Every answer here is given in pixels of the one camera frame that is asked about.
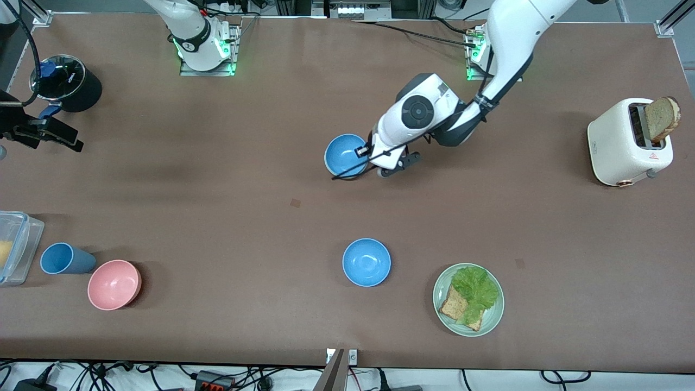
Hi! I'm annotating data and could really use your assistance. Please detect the black cable on table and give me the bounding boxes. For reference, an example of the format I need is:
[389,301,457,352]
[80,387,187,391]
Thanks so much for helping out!
[352,19,478,48]

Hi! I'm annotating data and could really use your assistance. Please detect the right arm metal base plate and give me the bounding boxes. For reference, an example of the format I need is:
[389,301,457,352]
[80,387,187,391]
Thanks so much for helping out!
[179,22,242,77]

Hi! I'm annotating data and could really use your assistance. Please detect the black pot with blue handle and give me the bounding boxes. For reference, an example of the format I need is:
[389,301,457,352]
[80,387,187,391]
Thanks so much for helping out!
[29,54,103,119]

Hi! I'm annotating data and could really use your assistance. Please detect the clear plastic lidded container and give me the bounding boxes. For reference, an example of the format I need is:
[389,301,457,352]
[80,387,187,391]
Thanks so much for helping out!
[0,211,45,286]

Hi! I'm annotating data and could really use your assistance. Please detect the brown bread slice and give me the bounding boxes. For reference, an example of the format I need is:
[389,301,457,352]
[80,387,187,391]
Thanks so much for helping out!
[438,285,484,332]

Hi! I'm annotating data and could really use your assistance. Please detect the cream white toaster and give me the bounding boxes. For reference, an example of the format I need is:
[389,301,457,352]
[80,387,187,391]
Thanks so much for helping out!
[587,98,674,188]

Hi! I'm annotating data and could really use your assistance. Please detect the aluminium frame post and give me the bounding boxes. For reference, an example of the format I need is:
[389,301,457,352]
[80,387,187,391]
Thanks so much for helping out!
[654,0,695,37]
[15,0,54,27]

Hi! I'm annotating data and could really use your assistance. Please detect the black and red adapter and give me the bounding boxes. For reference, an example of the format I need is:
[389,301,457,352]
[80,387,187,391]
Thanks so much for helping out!
[194,370,235,391]

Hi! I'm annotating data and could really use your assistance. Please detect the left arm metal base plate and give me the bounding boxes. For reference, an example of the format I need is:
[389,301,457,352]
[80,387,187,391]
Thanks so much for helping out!
[465,48,525,83]

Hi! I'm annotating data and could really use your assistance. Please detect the pink plastic bowl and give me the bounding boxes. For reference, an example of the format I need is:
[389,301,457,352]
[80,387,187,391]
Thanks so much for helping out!
[87,260,143,311]

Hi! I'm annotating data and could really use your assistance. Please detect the blue plastic bowl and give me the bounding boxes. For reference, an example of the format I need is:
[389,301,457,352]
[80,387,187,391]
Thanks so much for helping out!
[342,238,392,287]
[324,134,371,179]

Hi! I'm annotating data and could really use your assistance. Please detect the green round plate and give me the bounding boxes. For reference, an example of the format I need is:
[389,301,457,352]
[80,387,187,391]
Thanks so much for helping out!
[432,263,505,337]

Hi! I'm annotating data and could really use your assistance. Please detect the glass lid with blue knob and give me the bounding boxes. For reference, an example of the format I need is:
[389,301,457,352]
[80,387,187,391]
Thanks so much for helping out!
[29,54,86,102]

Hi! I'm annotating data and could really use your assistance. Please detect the white power strip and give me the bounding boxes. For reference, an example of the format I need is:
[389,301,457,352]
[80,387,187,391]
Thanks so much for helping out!
[325,0,393,18]

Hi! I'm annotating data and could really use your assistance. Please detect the toasted bread slice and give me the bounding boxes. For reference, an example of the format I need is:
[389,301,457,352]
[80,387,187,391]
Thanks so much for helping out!
[644,96,681,144]

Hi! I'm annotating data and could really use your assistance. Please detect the blue plastic cup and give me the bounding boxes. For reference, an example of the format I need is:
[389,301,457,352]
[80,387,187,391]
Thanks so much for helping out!
[40,242,97,275]

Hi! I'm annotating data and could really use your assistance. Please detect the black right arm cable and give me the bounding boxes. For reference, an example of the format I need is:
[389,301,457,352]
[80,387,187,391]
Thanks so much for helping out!
[14,0,44,106]

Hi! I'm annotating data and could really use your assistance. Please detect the grey camera stand pole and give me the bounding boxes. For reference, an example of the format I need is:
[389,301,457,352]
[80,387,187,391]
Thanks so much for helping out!
[312,349,348,391]

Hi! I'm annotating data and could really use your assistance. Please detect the green lettuce leaf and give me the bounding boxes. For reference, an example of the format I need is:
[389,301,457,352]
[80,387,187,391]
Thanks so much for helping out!
[452,266,500,325]

